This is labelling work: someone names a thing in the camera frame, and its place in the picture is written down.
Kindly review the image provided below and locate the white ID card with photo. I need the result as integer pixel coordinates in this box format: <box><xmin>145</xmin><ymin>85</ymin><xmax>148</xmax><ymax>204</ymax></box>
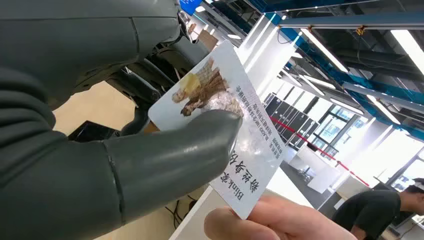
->
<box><xmin>148</xmin><ymin>40</ymin><xmax>286</xmax><ymax>221</ymax></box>

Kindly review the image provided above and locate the person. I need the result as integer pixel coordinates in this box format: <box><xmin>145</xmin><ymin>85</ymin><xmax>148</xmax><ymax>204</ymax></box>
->
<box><xmin>332</xmin><ymin>178</ymin><xmax>424</xmax><ymax>240</ymax></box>

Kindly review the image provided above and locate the red barrier belt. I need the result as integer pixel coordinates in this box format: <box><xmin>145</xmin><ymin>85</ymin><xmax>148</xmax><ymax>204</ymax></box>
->
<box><xmin>269</xmin><ymin>116</ymin><xmax>370</xmax><ymax>188</ymax></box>

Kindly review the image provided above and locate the stack of black cases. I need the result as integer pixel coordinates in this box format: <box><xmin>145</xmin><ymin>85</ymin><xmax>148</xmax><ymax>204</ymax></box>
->
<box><xmin>263</xmin><ymin>92</ymin><xmax>321</xmax><ymax>152</ymax></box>

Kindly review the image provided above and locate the ceiling light strip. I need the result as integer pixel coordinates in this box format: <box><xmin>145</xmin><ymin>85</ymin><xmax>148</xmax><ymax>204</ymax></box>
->
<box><xmin>329</xmin><ymin>97</ymin><xmax>365</xmax><ymax>116</ymax></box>
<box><xmin>390</xmin><ymin>29</ymin><xmax>424</xmax><ymax>76</ymax></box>
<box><xmin>299</xmin><ymin>28</ymin><xmax>349</xmax><ymax>74</ymax></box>
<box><xmin>365</xmin><ymin>94</ymin><xmax>402</xmax><ymax>126</ymax></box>

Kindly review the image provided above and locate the tangle of black cables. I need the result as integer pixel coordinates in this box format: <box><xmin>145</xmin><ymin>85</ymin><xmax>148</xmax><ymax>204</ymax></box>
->
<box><xmin>164</xmin><ymin>194</ymin><xmax>198</xmax><ymax>230</ymax></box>

